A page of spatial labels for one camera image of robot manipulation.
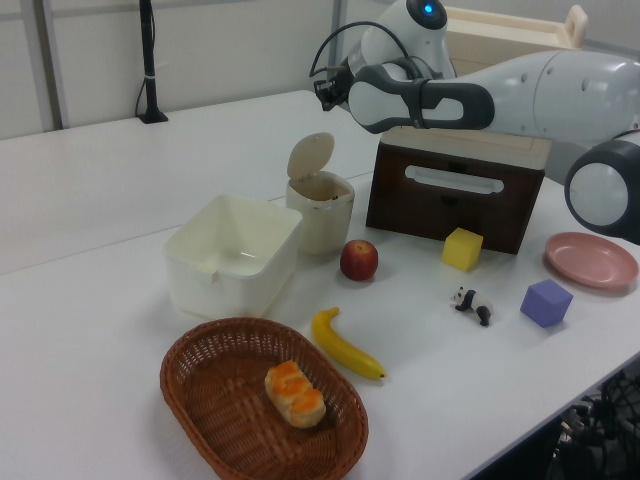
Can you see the pink plate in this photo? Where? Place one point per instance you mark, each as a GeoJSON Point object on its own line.
{"type": "Point", "coordinates": [590, 260]}

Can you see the yellow foam cube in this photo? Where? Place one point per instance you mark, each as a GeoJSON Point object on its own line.
{"type": "Point", "coordinates": [462, 250]}

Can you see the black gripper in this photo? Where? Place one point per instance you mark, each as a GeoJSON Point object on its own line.
{"type": "Point", "coordinates": [341, 85]}

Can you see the dark brown wooden box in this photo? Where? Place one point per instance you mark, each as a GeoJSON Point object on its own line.
{"type": "Point", "coordinates": [400, 210]}

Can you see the small panda figurine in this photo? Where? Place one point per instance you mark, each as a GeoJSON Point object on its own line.
{"type": "Point", "coordinates": [472, 302]}

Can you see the white plastic square bin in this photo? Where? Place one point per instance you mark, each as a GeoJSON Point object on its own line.
{"type": "Point", "coordinates": [200, 280]}

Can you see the black pole with base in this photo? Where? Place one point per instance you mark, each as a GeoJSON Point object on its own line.
{"type": "Point", "coordinates": [148, 60]}

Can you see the yellow banana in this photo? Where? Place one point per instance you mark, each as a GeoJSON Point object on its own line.
{"type": "Point", "coordinates": [340, 350]}

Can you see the orange glazed bread loaf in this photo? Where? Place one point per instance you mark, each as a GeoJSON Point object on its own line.
{"type": "Point", "coordinates": [295, 395]}

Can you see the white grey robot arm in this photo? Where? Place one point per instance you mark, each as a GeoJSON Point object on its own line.
{"type": "Point", "coordinates": [550, 95]}

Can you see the small cream lidded trash can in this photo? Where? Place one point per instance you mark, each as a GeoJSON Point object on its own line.
{"type": "Point", "coordinates": [320, 225]}

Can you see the red apple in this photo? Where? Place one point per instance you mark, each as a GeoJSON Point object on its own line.
{"type": "Point", "coordinates": [359, 260]}

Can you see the purple foam cube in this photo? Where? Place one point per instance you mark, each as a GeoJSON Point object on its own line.
{"type": "Point", "coordinates": [545, 302]}

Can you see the brown wicker oval basket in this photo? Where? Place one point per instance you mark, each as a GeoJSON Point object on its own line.
{"type": "Point", "coordinates": [225, 400]}

